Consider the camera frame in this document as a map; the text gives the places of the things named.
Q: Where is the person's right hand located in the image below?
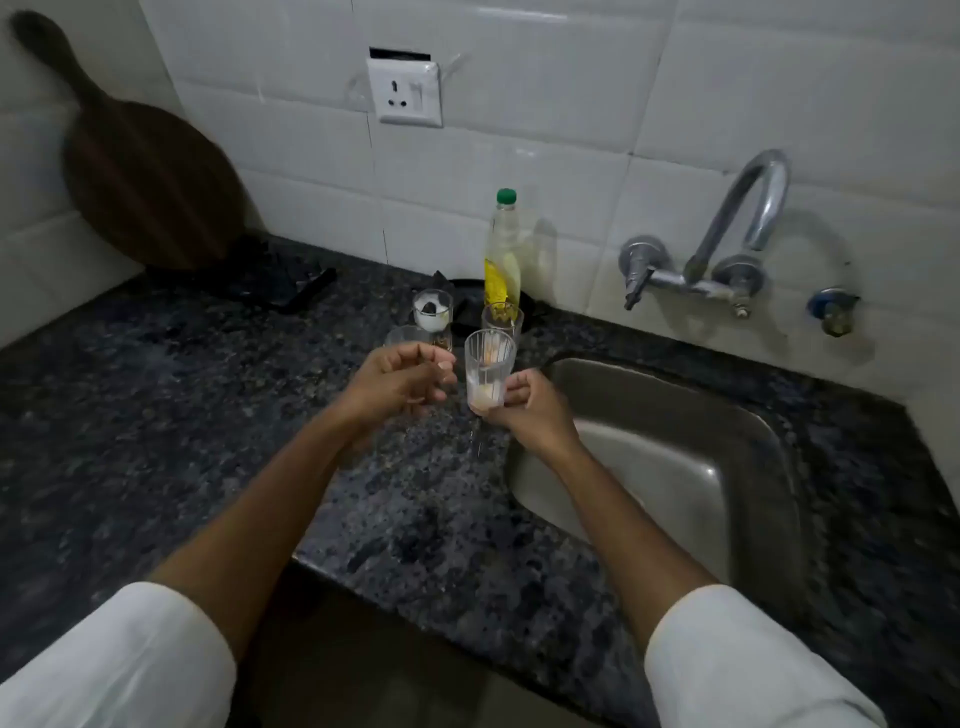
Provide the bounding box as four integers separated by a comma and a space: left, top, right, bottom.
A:
479, 367, 583, 460

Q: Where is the person's left hand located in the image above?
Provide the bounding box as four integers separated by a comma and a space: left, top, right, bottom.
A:
333, 343, 458, 444

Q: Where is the black tray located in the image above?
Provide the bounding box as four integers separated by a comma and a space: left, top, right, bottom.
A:
146, 236, 339, 316

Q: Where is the chrome wall faucet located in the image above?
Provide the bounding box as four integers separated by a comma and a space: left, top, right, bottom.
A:
617, 148, 793, 320

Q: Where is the person's right forearm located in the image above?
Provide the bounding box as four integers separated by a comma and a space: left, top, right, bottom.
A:
536, 440, 721, 655

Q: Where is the person's left forearm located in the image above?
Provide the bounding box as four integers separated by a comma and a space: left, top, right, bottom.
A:
147, 408, 376, 661

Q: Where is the black frying pan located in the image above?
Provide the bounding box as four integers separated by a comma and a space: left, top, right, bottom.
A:
431, 271, 541, 335

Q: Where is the stainless steel sink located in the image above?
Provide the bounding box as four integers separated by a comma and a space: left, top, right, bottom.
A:
503, 356, 811, 624

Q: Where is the green capped oil bottle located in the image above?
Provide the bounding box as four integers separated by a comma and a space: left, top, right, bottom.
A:
482, 187, 524, 316

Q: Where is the black dish under bottle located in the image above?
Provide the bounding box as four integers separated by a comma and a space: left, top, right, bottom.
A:
643, 583, 890, 728

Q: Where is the round wooden cutting board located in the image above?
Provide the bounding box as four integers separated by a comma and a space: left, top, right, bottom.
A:
8, 8, 249, 273

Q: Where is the white shirt sleeve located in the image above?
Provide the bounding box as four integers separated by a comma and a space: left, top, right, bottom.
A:
0, 581, 238, 728

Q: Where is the white wall socket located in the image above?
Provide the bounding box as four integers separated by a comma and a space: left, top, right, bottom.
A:
365, 47, 445, 130

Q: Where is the blue wall valve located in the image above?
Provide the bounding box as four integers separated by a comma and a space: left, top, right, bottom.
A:
806, 287, 862, 339

